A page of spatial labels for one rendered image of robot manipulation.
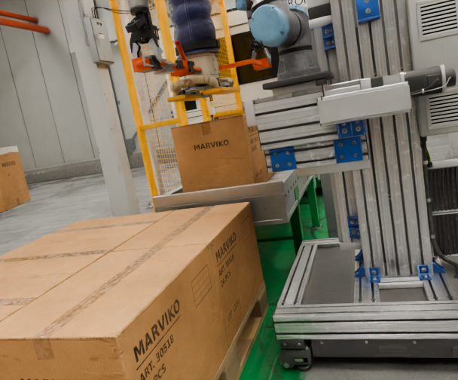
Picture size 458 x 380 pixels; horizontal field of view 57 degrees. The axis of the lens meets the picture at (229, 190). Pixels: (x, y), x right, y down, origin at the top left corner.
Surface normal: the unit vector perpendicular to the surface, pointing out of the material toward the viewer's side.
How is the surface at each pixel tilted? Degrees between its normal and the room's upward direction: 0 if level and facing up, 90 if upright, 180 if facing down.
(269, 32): 97
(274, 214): 90
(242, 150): 90
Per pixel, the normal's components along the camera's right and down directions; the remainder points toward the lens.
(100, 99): -0.27, 0.22
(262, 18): -0.47, 0.36
